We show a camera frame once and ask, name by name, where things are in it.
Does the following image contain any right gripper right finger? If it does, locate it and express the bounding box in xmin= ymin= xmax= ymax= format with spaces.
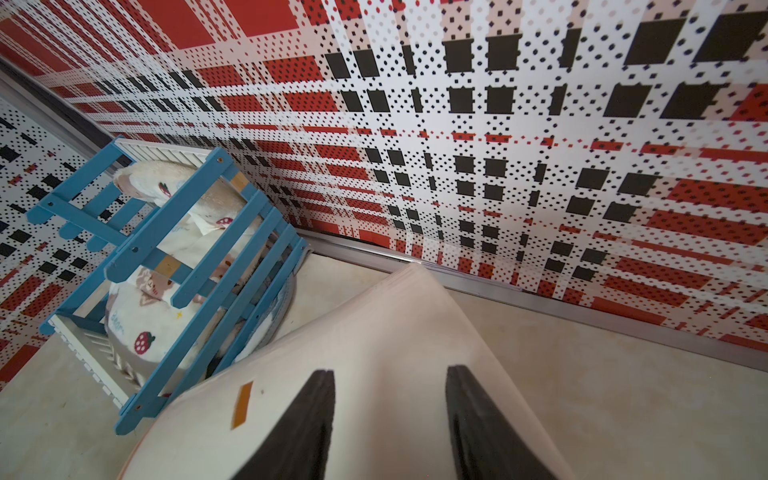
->
xmin=445 ymin=365 xmax=555 ymax=479

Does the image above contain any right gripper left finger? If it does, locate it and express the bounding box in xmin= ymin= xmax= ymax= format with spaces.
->
xmin=234 ymin=370 xmax=336 ymax=479

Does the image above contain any round cabinet with coloured drawers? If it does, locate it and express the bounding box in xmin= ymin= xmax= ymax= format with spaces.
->
xmin=120 ymin=265 xmax=573 ymax=479

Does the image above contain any bear print bedding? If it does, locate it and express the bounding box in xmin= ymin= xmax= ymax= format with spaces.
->
xmin=105 ymin=161 xmax=246 ymax=384

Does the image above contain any blue white toy crib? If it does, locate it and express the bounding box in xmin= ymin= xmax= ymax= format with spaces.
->
xmin=27 ymin=138 xmax=308 ymax=435

